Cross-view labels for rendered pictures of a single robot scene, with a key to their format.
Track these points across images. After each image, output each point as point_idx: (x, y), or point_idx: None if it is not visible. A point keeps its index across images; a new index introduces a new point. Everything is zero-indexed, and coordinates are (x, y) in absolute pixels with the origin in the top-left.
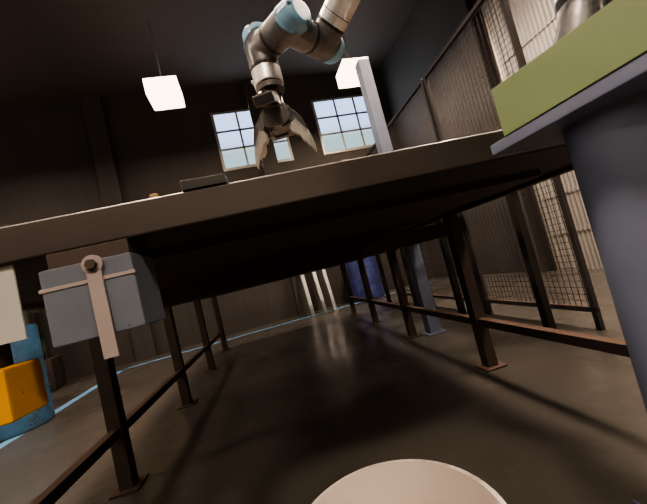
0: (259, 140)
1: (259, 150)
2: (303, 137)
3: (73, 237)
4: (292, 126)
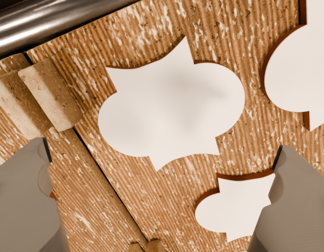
0: (323, 229)
1: (299, 177)
2: (36, 164)
3: None
4: (34, 242)
